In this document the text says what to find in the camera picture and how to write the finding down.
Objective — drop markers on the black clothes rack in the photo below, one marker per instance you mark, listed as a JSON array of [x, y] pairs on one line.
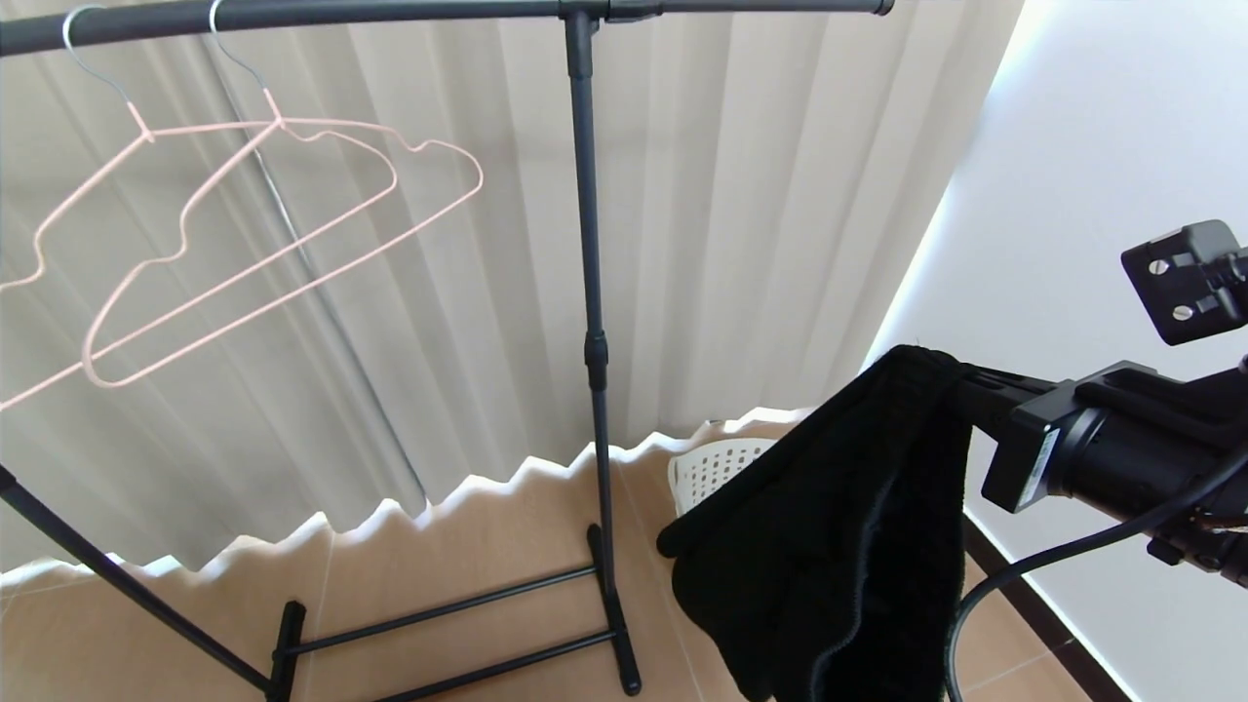
[[583, 195]]

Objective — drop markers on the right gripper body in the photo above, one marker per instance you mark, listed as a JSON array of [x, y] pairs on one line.
[[1102, 448]]

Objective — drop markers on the white laundry basket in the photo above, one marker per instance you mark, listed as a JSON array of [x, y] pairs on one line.
[[717, 468]]

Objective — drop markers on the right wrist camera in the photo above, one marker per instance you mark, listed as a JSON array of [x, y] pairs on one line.
[[1180, 283]]

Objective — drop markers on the black shorts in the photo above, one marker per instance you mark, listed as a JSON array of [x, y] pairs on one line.
[[829, 546]]

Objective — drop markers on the pink clothes hanger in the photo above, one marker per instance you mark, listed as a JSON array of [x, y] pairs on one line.
[[146, 133], [277, 117]]

